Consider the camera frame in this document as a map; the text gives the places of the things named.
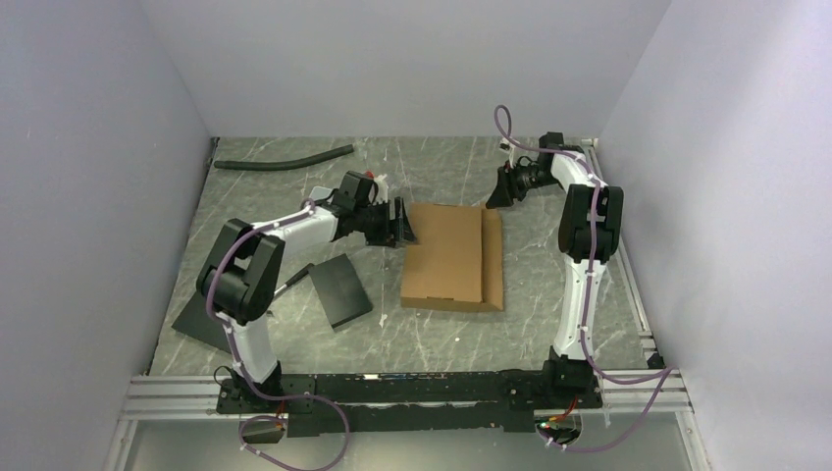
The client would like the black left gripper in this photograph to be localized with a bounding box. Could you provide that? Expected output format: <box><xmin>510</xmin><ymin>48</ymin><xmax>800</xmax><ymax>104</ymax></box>
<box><xmin>355</xmin><ymin>198</ymin><xmax>418</xmax><ymax>248</ymax></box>

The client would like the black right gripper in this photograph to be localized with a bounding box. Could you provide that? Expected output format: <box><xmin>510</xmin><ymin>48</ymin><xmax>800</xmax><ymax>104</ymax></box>
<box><xmin>486</xmin><ymin>161</ymin><xmax>559</xmax><ymax>209</ymax></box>

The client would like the brown cardboard paper box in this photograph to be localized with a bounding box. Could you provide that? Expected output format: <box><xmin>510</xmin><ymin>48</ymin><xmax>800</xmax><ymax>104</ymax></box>
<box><xmin>400</xmin><ymin>203</ymin><xmax>504</xmax><ymax>312</ymax></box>

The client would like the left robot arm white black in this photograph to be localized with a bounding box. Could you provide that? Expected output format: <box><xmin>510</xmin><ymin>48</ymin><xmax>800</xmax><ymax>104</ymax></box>
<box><xmin>196</xmin><ymin>171</ymin><xmax>417</xmax><ymax>412</ymax></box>

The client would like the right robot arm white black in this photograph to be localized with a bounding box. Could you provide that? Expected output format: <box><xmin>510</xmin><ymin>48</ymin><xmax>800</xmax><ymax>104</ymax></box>
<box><xmin>486</xmin><ymin>131</ymin><xmax>624</xmax><ymax>407</ymax></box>

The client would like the black rectangular box centre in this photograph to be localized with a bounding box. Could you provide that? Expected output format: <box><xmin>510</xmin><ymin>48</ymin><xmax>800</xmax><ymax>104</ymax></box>
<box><xmin>309</xmin><ymin>254</ymin><xmax>373</xmax><ymax>330</ymax></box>

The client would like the black flat box left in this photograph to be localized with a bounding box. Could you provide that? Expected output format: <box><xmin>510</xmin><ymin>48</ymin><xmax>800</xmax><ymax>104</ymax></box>
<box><xmin>172</xmin><ymin>292</ymin><xmax>231</xmax><ymax>353</ymax></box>

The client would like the small metal hammer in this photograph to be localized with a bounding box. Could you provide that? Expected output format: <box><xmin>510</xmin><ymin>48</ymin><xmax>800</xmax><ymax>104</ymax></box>
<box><xmin>273</xmin><ymin>263</ymin><xmax>315</xmax><ymax>299</ymax></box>

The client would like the black foam tube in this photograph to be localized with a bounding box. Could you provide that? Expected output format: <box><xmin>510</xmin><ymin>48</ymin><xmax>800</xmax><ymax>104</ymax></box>
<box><xmin>213</xmin><ymin>144</ymin><xmax>355</xmax><ymax>172</ymax></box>

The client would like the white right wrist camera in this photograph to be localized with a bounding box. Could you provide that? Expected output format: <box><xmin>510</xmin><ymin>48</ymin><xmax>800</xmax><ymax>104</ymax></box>
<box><xmin>498</xmin><ymin>137</ymin><xmax>517</xmax><ymax>167</ymax></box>

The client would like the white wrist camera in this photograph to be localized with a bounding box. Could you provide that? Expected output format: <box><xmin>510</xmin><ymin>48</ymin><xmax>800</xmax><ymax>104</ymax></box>
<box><xmin>365</xmin><ymin>171</ymin><xmax>390</xmax><ymax>204</ymax></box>
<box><xmin>498</xmin><ymin>137</ymin><xmax>517</xmax><ymax>167</ymax></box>

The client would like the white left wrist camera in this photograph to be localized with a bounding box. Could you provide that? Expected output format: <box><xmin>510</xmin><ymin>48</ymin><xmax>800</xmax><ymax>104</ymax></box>
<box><xmin>365</xmin><ymin>171</ymin><xmax>390</xmax><ymax>204</ymax></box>

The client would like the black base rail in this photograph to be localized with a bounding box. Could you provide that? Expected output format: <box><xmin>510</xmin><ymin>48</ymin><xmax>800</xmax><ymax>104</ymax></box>
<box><xmin>216</xmin><ymin>369</ymin><xmax>601</xmax><ymax>438</ymax></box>

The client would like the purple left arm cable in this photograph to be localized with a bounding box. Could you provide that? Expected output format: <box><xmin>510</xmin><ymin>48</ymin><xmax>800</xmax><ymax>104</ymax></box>
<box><xmin>204</xmin><ymin>197</ymin><xmax>352</xmax><ymax>471</ymax></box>

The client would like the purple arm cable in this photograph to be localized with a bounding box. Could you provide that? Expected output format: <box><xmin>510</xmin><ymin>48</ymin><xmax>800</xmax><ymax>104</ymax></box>
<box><xmin>204</xmin><ymin>197</ymin><xmax>352</xmax><ymax>471</ymax></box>
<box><xmin>494</xmin><ymin>105</ymin><xmax>674</xmax><ymax>455</ymax></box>

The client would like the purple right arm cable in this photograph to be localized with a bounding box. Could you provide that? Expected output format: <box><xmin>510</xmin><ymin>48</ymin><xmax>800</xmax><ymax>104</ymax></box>
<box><xmin>494</xmin><ymin>105</ymin><xmax>674</xmax><ymax>455</ymax></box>

